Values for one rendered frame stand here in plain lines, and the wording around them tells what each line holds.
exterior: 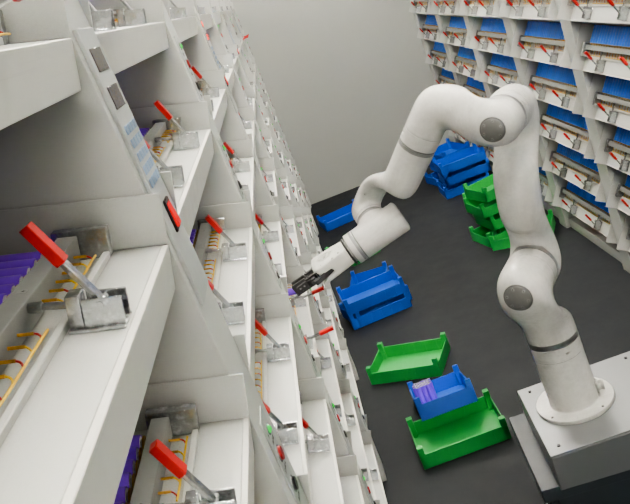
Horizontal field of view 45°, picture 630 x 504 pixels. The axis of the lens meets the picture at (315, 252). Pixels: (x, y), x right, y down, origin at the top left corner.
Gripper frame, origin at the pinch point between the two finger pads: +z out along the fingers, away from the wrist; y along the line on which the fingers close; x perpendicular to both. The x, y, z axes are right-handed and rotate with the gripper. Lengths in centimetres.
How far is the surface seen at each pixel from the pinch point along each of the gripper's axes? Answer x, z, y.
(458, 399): 78, -12, -38
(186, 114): -54, -10, 43
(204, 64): -58, -11, -27
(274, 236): -12.6, -1.0, -8.1
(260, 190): -21.0, -2.8, -27.1
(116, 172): -57, -13, 113
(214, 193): -39, -5, 43
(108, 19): -70, -17, 89
